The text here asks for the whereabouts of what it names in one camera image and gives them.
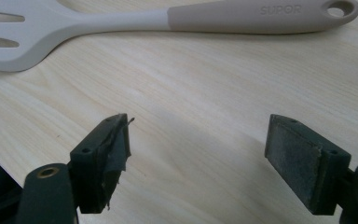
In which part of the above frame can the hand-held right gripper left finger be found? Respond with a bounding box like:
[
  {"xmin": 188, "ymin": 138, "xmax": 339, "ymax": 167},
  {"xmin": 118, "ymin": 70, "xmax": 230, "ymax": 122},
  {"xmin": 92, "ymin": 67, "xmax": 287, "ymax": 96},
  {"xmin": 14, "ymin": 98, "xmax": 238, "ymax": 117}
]
[{"xmin": 69, "ymin": 113, "xmax": 135, "ymax": 215}]

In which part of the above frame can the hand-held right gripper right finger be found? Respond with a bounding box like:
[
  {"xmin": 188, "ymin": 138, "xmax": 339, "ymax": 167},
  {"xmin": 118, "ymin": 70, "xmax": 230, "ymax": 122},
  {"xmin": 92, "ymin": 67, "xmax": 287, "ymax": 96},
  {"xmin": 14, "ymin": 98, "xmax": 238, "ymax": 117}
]
[{"xmin": 264, "ymin": 113, "xmax": 352, "ymax": 217}]

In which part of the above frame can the white and grey slotted spatula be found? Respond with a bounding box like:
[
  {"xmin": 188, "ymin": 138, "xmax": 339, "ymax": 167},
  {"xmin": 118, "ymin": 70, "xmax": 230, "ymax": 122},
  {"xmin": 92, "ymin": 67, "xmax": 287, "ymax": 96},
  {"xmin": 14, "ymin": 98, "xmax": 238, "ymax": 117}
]
[{"xmin": 0, "ymin": 0, "xmax": 358, "ymax": 73}]

